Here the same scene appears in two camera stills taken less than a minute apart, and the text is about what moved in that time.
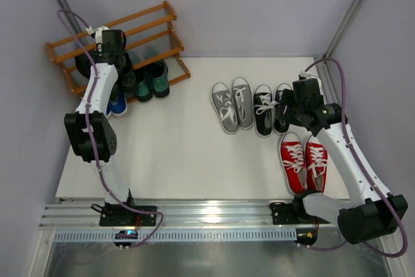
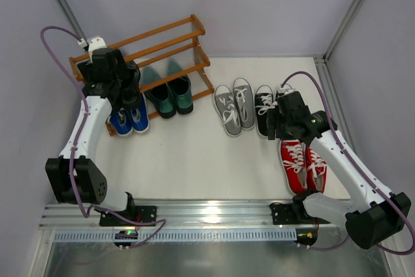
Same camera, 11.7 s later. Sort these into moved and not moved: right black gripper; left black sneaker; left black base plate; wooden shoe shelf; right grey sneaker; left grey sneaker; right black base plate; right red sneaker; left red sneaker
Moved: wooden shoe shelf; right black gripper
Not moved: right red sneaker; right grey sneaker; left black base plate; left grey sneaker; right black base plate; left black sneaker; left red sneaker
